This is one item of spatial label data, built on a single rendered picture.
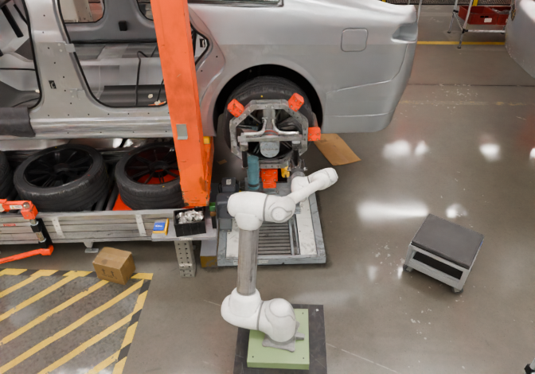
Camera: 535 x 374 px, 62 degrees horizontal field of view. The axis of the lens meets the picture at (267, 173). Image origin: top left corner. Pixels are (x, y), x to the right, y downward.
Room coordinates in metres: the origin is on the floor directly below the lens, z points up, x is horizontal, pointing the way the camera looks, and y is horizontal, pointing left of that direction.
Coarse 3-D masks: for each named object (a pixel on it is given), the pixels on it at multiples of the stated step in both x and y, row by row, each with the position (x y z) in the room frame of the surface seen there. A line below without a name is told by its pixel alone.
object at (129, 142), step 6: (126, 138) 3.89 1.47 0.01; (132, 138) 3.89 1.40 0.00; (138, 138) 3.89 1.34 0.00; (144, 138) 3.89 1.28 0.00; (168, 138) 3.89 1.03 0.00; (120, 144) 3.75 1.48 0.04; (126, 144) 3.80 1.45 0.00; (132, 144) 3.79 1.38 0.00; (138, 144) 3.79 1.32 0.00; (144, 144) 3.79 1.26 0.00
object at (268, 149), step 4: (272, 128) 2.63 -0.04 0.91; (264, 132) 2.58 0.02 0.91; (268, 132) 2.57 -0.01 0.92; (272, 132) 2.58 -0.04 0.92; (260, 144) 2.50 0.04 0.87; (264, 144) 2.46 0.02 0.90; (268, 144) 2.46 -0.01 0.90; (272, 144) 2.46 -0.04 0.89; (276, 144) 2.47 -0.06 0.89; (260, 148) 2.46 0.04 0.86; (264, 148) 2.46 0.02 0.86; (268, 148) 2.46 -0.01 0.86; (272, 148) 2.46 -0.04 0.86; (276, 148) 2.46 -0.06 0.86; (264, 152) 2.46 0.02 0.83; (268, 152) 2.46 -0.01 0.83; (272, 152) 2.46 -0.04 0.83; (276, 152) 2.46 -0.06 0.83; (268, 156) 2.46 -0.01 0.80; (272, 156) 2.46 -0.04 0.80
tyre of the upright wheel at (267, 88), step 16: (256, 80) 2.85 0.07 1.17; (272, 80) 2.84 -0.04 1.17; (288, 80) 2.90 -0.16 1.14; (240, 96) 2.71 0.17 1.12; (256, 96) 2.69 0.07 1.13; (272, 96) 2.69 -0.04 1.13; (288, 96) 2.69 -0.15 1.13; (304, 96) 2.82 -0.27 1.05; (224, 112) 2.82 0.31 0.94; (304, 112) 2.70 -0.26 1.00; (224, 128) 2.69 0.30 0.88
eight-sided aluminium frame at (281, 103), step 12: (252, 108) 2.60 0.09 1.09; (264, 108) 2.61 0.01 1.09; (276, 108) 2.61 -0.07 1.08; (288, 108) 2.61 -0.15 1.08; (240, 120) 2.60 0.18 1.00; (300, 120) 2.61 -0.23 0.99; (300, 144) 2.67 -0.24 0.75; (240, 156) 2.60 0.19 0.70; (288, 156) 2.65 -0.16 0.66; (264, 168) 2.61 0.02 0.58; (276, 168) 2.61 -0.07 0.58
